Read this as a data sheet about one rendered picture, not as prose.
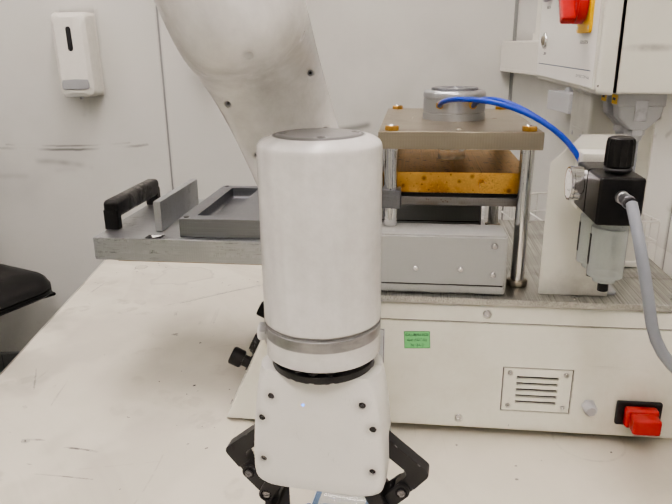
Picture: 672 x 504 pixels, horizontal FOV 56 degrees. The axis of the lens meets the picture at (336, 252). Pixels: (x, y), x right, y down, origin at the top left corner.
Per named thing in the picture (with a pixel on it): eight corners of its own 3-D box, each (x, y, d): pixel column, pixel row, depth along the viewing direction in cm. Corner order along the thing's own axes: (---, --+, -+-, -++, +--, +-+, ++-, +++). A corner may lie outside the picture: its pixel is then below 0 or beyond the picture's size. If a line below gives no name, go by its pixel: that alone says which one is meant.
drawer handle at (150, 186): (161, 203, 99) (159, 178, 98) (119, 230, 85) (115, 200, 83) (149, 203, 99) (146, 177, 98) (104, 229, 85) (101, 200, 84)
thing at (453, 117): (548, 169, 96) (556, 81, 92) (606, 224, 67) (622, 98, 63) (386, 167, 99) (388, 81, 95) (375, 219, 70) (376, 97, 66)
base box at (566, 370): (595, 326, 107) (607, 227, 101) (684, 466, 71) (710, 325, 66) (280, 314, 113) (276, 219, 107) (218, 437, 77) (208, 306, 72)
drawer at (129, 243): (340, 225, 100) (340, 176, 98) (321, 272, 79) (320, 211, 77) (160, 221, 104) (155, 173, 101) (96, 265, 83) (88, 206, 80)
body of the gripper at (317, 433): (239, 359, 44) (248, 493, 48) (384, 373, 42) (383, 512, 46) (272, 316, 51) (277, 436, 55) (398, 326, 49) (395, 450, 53)
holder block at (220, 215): (328, 202, 98) (328, 186, 97) (307, 240, 79) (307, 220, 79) (224, 200, 100) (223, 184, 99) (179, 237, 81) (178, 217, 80)
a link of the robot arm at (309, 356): (241, 335, 43) (244, 374, 44) (370, 346, 42) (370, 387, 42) (278, 290, 51) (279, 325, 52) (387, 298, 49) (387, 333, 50)
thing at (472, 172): (505, 173, 94) (509, 107, 91) (530, 210, 73) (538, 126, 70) (388, 172, 96) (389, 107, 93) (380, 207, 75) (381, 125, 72)
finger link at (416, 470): (337, 413, 48) (323, 473, 50) (438, 443, 47) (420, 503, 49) (340, 405, 49) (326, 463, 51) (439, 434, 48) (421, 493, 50)
